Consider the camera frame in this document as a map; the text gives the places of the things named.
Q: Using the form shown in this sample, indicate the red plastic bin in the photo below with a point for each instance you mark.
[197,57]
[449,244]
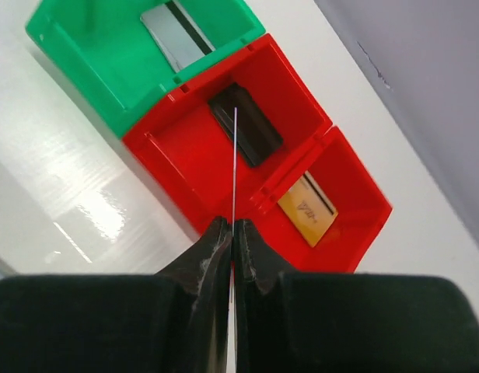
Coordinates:
[362,209]
[187,152]

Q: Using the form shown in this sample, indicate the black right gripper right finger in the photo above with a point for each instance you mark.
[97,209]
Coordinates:
[293,321]

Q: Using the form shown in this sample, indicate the right red plastic bin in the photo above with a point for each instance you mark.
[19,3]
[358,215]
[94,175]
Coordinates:
[362,209]

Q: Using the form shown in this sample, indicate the silver VIP card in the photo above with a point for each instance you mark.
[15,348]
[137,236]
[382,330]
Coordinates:
[178,36]

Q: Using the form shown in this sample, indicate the gold credit card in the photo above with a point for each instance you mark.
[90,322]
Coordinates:
[308,208]

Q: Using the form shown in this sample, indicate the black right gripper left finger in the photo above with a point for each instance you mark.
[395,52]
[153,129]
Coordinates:
[175,320]

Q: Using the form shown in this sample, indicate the green plastic bin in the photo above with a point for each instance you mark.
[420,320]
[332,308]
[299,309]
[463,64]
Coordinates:
[104,49]

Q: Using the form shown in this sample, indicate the black credit card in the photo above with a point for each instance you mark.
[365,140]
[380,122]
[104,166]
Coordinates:
[232,332]
[257,138]

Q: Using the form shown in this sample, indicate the middle red plastic bin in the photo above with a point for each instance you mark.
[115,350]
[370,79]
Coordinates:
[187,152]

